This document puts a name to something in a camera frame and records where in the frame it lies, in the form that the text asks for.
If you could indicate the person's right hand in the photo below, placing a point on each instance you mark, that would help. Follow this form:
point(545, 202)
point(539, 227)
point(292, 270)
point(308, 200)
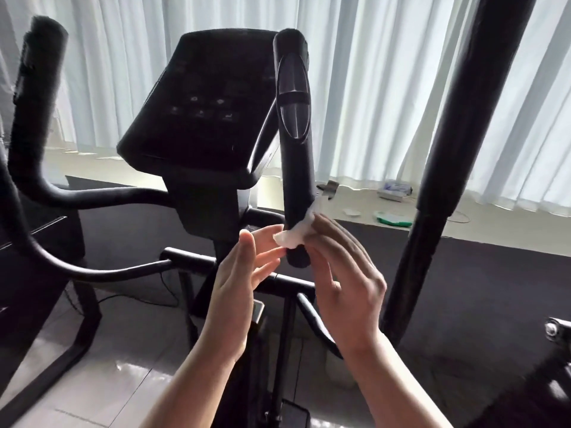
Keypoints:
point(352, 294)

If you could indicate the white wet wipe sheet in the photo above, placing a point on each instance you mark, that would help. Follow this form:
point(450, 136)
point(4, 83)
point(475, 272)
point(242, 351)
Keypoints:
point(294, 232)

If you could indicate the white curtain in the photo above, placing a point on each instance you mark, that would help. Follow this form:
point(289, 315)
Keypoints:
point(384, 84)

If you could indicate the grey power box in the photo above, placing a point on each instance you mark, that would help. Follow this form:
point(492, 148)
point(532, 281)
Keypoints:
point(391, 195)

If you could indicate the person's left hand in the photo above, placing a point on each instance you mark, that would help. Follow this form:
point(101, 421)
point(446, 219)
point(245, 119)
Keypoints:
point(236, 294)

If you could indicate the blue wipes pack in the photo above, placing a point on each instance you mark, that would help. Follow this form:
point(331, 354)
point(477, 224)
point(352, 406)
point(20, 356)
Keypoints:
point(394, 185)

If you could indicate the white green wet wipes pack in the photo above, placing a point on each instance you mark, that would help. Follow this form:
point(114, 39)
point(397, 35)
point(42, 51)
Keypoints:
point(394, 218)

